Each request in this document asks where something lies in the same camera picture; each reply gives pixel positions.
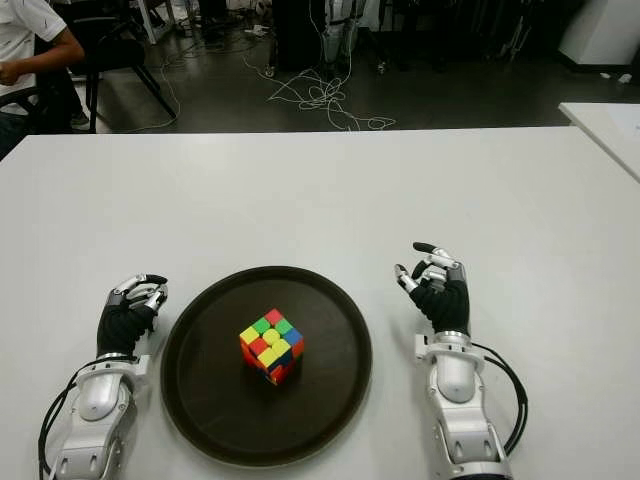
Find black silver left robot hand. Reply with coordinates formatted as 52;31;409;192
95;273;170;360

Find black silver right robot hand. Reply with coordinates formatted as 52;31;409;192
393;241;472;335

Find multicoloured Rubik's cube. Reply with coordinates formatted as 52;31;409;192
238;308;305;387

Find round dark brown plate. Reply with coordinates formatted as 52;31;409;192
159;265;374;461

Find white side table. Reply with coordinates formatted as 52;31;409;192
557;101;640;184

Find black chair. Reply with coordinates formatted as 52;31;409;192
64;0;177;135

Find black cabinet on wheels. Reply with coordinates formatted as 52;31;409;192
269;0;329;74

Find seated person white shirt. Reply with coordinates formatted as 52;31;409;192
0;0;86;161

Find white cabinet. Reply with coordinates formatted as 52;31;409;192
557;0;640;66

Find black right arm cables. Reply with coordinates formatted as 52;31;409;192
472;342;530;456

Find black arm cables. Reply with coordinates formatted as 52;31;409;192
37;369;81;474
472;342;530;456

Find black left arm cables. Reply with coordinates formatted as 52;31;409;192
37;369;81;474

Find tangled white floor cable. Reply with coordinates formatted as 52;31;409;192
242;0;399;132

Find white frame desk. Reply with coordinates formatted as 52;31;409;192
142;0;177;46

